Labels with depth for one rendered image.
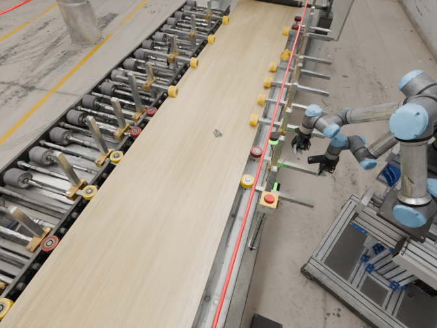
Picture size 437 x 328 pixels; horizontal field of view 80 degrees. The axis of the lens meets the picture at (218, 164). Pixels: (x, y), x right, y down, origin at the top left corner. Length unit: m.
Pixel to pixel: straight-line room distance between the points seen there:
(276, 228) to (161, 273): 1.39
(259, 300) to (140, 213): 1.21
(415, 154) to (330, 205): 1.64
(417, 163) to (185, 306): 1.10
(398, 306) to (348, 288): 0.34
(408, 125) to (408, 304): 1.55
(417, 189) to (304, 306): 1.35
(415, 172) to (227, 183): 0.90
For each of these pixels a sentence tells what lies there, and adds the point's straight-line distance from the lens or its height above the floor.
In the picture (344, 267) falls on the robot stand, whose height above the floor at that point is 0.21.
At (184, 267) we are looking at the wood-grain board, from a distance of 1.33.
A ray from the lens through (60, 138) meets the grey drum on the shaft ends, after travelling 2.13.
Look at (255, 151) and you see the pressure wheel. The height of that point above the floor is 0.91.
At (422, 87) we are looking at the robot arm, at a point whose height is 1.51.
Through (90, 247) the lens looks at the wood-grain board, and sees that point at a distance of 1.47.
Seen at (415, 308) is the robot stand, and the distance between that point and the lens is 2.45.
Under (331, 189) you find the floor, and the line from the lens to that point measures 2.89.
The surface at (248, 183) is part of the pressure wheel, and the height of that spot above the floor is 0.91.
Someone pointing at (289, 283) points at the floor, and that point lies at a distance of 2.33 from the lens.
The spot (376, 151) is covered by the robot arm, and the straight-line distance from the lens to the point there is 1.56.
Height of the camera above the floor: 2.17
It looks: 51 degrees down
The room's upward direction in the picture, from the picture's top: 3 degrees clockwise
